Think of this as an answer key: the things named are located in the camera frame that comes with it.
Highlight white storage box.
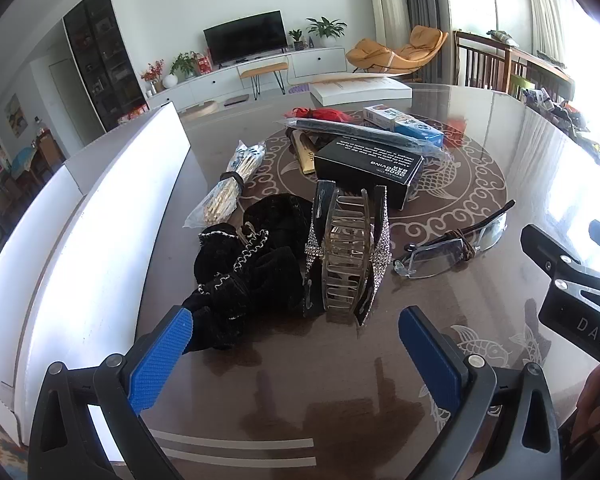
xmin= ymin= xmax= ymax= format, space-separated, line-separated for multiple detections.
xmin=0 ymin=101 xmax=192 ymax=446

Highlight person's right hand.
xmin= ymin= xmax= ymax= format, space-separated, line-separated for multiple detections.
xmin=577 ymin=365 xmax=600 ymax=441

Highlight white television cabinet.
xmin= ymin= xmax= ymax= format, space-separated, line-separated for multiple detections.
xmin=145 ymin=46 xmax=348 ymax=111

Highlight dark glass display cabinet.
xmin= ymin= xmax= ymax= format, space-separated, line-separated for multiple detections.
xmin=62 ymin=0 xmax=148 ymax=133

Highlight blue and white ointment box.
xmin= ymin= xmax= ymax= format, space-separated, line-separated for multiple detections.
xmin=362 ymin=104 xmax=445 ymax=148

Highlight white open flat box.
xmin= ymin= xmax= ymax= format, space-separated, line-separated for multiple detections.
xmin=308 ymin=74 xmax=413 ymax=102

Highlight black cardboard box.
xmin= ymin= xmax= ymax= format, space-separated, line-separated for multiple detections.
xmin=312 ymin=135 xmax=425 ymax=210

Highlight large potted green plant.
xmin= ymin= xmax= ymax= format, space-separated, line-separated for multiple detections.
xmin=306 ymin=16 xmax=348 ymax=49

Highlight wooden bench with metal legs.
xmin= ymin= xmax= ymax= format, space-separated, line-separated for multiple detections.
xmin=238 ymin=61 xmax=289 ymax=98

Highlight red snack packet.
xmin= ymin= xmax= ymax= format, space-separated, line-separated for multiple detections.
xmin=291 ymin=106 xmax=355 ymax=123

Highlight gold tube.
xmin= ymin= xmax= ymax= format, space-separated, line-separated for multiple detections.
xmin=290 ymin=130 xmax=318 ymax=176

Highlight rhinestone hair claw clip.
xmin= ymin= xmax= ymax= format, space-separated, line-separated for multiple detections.
xmin=302 ymin=180 xmax=393 ymax=328

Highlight white sheer curtain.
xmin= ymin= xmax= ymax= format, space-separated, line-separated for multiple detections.
xmin=522 ymin=0 xmax=566 ymax=56

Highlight clear hair claw clip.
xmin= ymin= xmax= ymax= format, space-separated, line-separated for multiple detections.
xmin=324 ymin=187 xmax=377 ymax=326

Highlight wooden slatted chair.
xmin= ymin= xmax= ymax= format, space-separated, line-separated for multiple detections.
xmin=452 ymin=30 xmax=512 ymax=92

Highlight orange lounge chair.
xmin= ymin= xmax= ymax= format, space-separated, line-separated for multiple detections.
xmin=346 ymin=25 xmax=449 ymax=78

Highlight bushy potted green plant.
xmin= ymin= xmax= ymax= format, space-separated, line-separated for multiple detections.
xmin=170 ymin=51 xmax=201 ymax=81

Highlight framed wall picture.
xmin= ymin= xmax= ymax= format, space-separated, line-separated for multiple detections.
xmin=4 ymin=94 xmax=23 ymax=138

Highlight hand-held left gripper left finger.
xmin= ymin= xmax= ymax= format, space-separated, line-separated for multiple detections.
xmin=27 ymin=306 xmax=193 ymax=480

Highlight pile of assorted small items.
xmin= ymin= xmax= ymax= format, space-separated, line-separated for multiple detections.
xmin=520 ymin=85 xmax=600 ymax=181

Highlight red flower arrangement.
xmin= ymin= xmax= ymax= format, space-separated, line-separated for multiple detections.
xmin=140 ymin=59 xmax=167 ymax=96

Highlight black velvet scrunchie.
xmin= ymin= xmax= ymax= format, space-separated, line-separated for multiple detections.
xmin=182 ymin=193 xmax=316 ymax=351

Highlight dark comb in plastic bag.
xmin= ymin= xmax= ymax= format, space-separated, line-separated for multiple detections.
xmin=272 ymin=116 xmax=453 ymax=161

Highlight rimless glasses with brown string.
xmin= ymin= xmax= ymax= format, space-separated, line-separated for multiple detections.
xmin=392 ymin=200 xmax=516 ymax=279

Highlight cream curtain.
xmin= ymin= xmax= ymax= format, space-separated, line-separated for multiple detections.
xmin=365 ymin=0 xmax=411 ymax=48

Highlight round wooden stool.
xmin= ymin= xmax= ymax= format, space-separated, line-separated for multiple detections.
xmin=180 ymin=100 xmax=218 ymax=121

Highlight black television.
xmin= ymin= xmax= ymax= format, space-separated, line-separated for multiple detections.
xmin=203 ymin=10 xmax=288 ymax=66

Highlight plastic packet of wooden sticks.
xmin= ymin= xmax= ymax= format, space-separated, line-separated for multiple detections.
xmin=182 ymin=141 xmax=267 ymax=228

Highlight patterned rug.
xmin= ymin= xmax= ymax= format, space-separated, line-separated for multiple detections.
xmin=0 ymin=415 xmax=28 ymax=480

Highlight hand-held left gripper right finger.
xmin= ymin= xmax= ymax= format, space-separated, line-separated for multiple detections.
xmin=399 ymin=306 xmax=563 ymax=480

